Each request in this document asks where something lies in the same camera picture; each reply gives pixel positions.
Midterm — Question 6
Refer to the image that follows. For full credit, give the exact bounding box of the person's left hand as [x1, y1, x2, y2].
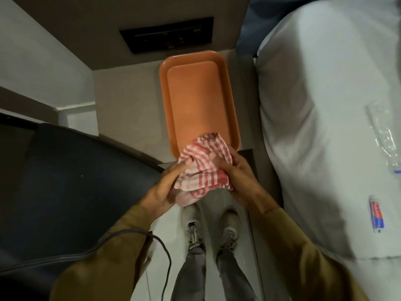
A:
[145, 156, 194, 220]

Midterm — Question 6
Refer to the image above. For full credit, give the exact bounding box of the person's right hand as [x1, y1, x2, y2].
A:
[209, 145, 264, 209]

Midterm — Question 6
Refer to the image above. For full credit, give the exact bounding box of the red white checked cloth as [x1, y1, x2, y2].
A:
[174, 132, 235, 207]

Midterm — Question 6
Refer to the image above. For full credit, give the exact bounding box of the person's left forearm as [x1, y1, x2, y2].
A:
[50, 202, 157, 301]

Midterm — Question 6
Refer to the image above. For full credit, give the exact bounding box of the person's right forearm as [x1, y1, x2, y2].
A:
[247, 193, 368, 301]

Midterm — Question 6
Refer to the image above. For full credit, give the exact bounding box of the orange plastic tray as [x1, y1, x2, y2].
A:
[159, 55, 241, 159]

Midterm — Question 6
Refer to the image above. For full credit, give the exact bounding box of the person's left shoe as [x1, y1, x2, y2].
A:
[181, 204, 204, 250]

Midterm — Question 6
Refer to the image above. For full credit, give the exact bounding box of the person's shoe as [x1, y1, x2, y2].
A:
[181, 204, 204, 250]
[218, 208, 240, 252]

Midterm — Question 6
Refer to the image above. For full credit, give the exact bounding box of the beige bedside table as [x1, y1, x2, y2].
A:
[92, 48, 260, 173]

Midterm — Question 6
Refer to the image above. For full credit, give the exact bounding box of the person's right shoe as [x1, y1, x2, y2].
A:
[218, 208, 240, 252]

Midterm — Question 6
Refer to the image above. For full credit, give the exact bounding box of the person's left leg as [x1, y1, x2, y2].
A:
[170, 246, 207, 301]

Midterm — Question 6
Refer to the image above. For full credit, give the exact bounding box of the person's leg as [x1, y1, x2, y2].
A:
[217, 249, 258, 301]
[170, 246, 207, 301]

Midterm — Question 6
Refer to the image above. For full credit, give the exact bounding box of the person's right leg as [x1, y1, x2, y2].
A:
[217, 249, 258, 301]

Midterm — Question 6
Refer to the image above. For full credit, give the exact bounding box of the dark upholstered chair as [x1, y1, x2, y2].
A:
[0, 112, 165, 301]

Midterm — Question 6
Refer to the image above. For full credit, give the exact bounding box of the white bed sheet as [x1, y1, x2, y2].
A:
[254, 0, 401, 260]

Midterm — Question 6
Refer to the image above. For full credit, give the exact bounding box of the blue pillow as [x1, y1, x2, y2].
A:
[236, 0, 301, 57]

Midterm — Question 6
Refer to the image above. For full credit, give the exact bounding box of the small red blue tube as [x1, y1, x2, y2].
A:
[369, 195, 385, 233]

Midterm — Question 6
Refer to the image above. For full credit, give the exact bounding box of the clear plastic wrapper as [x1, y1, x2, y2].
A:
[365, 101, 401, 176]

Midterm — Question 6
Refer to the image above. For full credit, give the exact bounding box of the grey cable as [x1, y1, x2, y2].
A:
[0, 229, 172, 301]

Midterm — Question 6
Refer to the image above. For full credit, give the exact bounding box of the black wall switch panel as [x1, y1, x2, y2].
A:
[119, 17, 215, 54]

